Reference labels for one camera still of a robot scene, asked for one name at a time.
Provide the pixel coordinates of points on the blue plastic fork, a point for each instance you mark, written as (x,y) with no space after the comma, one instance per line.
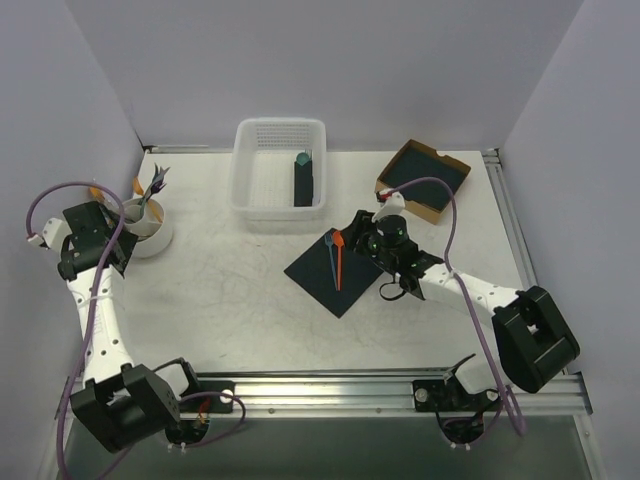
(329,243)

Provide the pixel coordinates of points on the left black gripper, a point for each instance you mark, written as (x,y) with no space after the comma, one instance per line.
(120,235)

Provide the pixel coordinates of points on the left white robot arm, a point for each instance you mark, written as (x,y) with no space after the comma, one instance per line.
(121,402)

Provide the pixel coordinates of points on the orange plastic spoon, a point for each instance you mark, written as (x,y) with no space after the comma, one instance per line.
(339,243)

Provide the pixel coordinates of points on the white perforated plastic basket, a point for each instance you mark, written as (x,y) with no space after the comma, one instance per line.
(261,184)

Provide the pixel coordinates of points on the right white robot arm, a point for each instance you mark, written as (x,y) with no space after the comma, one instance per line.
(534,343)

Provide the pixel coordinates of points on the aluminium frame rail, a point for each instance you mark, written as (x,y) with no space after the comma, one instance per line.
(385,393)

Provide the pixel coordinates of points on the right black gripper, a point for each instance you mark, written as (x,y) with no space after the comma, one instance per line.
(360,232)

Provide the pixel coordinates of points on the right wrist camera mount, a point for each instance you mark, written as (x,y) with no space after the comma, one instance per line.
(391,202)

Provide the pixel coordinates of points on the white utensil holder cup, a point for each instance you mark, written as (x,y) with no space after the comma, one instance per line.
(151,225)

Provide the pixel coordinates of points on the dark rolled napkin bundle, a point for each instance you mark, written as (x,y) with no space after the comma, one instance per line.
(303,185)

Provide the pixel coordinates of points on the purple fork in cup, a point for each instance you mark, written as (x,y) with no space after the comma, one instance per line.
(156,185)

